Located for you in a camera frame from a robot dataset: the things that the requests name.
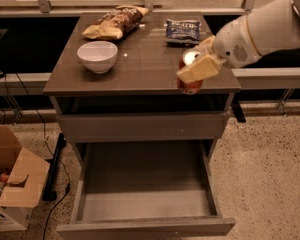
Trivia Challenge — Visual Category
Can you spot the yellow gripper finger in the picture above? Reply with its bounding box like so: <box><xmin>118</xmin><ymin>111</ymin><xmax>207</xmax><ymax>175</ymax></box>
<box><xmin>195</xmin><ymin>35</ymin><xmax>215</xmax><ymax>54</ymax></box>
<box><xmin>177</xmin><ymin>53</ymin><xmax>226</xmax><ymax>83</ymax></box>

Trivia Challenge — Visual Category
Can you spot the white ceramic bowl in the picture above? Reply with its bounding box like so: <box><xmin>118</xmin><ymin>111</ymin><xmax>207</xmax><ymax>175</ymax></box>
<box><xmin>77</xmin><ymin>41</ymin><xmax>118</xmax><ymax>74</ymax></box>

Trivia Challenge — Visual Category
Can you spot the closed grey top drawer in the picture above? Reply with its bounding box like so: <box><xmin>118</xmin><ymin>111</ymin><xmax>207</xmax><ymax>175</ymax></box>
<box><xmin>57</xmin><ymin>112</ymin><xmax>230</xmax><ymax>144</ymax></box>

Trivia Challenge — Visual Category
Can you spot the blue snack bag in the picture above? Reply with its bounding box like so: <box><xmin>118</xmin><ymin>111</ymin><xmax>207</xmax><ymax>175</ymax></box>
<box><xmin>166</xmin><ymin>19</ymin><xmax>201</xmax><ymax>45</ymax></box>

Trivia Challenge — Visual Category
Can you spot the grey drawer cabinet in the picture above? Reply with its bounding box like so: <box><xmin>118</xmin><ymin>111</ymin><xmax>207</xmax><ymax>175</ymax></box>
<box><xmin>44</xmin><ymin>12</ymin><xmax>240</xmax><ymax>158</ymax></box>

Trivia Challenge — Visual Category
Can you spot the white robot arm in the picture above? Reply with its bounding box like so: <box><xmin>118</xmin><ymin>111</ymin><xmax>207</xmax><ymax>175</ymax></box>
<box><xmin>177</xmin><ymin>0</ymin><xmax>300</xmax><ymax>84</ymax></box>

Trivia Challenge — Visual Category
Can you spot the red coke can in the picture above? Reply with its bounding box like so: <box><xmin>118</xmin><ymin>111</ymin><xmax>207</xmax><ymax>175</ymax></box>
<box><xmin>177</xmin><ymin>49</ymin><xmax>203</xmax><ymax>95</ymax></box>

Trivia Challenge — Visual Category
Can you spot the open grey middle drawer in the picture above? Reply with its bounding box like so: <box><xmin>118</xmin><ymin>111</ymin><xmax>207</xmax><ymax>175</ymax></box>
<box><xmin>57</xmin><ymin>141</ymin><xmax>235</xmax><ymax>240</ymax></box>

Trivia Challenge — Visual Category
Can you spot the brown yellow chip bag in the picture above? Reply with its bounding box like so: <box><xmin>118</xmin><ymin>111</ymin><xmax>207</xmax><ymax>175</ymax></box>
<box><xmin>82</xmin><ymin>5</ymin><xmax>149</xmax><ymax>40</ymax></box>

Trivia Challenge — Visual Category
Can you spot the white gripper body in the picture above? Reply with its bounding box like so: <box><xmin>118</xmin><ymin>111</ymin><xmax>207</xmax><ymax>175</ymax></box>
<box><xmin>212</xmin><ymin>16</ymin><xmax>261</xmax><ymax>68</ymax></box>

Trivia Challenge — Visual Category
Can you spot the black power strip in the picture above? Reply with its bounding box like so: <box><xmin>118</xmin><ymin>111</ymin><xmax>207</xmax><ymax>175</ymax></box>
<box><xmin>42</xmin><ymin>133</ymin><xmax>66</xmax><ymax>201</ymax></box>

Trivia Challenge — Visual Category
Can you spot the black cable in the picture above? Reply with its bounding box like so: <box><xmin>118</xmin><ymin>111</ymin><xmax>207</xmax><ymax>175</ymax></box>
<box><xmin>15</xmin><ymin>73</ymin><xmax>71</xmax><ymax>240</ymax></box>

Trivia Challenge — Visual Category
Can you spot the brown cardboard box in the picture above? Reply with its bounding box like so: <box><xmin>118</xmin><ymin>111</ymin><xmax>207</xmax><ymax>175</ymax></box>
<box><xmin>0</xmin><ymin>126</ymin><xmax>49</xmax><ymax>232</ymax></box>

